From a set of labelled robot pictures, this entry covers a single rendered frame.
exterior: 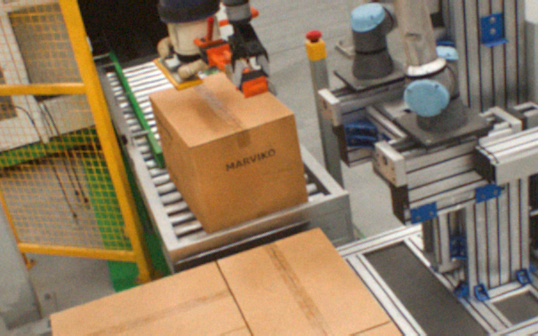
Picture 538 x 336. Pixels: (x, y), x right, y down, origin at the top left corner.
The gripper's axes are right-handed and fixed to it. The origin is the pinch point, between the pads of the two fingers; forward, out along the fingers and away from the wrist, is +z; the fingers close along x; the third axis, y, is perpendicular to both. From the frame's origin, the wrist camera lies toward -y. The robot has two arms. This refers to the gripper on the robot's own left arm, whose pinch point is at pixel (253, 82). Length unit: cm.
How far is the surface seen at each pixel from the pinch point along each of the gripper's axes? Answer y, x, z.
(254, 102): 50, -13, 29
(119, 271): 117, 52, 124
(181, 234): 46, 27, 71
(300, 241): 12, -10, 69
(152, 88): 201, 2, 69
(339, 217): 22, -29, 72
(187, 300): 2, 36, 69
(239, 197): 30, 5, 54
